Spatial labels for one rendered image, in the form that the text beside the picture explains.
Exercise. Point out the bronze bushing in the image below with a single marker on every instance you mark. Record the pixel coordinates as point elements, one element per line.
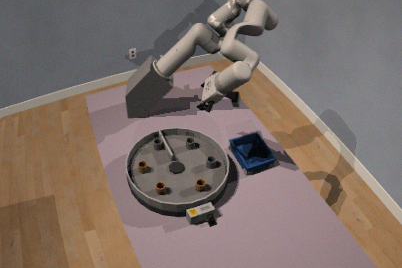
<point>142,168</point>
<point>200,182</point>
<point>160,185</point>

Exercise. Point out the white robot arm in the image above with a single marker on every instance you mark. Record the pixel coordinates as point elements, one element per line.
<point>221,21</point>

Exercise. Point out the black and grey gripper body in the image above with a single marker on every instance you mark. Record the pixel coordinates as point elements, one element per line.
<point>210,87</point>

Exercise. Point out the grey metal bushing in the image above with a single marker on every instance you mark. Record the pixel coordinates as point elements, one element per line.
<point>212,162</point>
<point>157,146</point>
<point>190,143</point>

